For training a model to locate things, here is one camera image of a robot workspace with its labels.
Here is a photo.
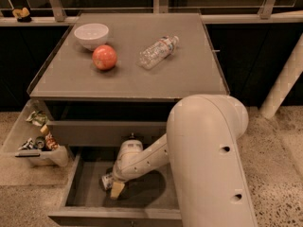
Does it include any grey open middle drawer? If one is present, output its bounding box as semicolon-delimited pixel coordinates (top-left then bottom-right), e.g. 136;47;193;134
48;152;183;227

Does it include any grey drawer cabinet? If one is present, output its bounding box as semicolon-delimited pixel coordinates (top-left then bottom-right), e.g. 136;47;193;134
27;12;230;149

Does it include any metal railing with glass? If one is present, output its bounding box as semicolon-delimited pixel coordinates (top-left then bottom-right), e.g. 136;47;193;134
0;0;303;25

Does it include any crushed drink can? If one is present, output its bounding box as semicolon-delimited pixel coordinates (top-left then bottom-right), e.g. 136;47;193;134
34;136;45;149

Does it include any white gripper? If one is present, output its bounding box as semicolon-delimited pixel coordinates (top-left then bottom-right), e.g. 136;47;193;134
110;162;139;200

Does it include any red apple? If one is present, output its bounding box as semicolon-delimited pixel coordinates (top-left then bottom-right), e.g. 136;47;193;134
92;44;117;71

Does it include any labelled water bottle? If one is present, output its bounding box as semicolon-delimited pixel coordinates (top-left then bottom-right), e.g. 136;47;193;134
101;173;114;190

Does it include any orange snack packet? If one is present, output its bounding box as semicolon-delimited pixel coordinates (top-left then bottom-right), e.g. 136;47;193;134
45;132;59;150

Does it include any white wrapped post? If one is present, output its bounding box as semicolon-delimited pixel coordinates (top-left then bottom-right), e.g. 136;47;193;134
259;34;303;119

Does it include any white bowl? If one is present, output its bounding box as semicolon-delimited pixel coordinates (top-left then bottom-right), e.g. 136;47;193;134
74;23;109;51

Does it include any round brass drawer knob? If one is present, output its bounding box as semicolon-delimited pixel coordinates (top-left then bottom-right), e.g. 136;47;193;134
128;132;137;140

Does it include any green crumpled wrapper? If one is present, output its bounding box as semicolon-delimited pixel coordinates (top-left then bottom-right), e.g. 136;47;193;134
26;111;48;127

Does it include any clear plastic trash bin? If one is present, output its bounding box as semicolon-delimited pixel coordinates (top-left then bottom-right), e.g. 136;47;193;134
1;99;68;166

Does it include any yellow black object on ledge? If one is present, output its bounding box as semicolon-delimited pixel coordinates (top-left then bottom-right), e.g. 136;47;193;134
12;8;31;23

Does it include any grey top drawer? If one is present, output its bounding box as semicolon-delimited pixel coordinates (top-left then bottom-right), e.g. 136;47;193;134
47;120;166;147

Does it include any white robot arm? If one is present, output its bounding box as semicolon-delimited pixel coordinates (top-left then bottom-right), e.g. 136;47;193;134
111;95;258;227

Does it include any clear crumpled water bottle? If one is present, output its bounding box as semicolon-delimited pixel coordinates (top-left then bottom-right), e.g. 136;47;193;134
137;36;179;70

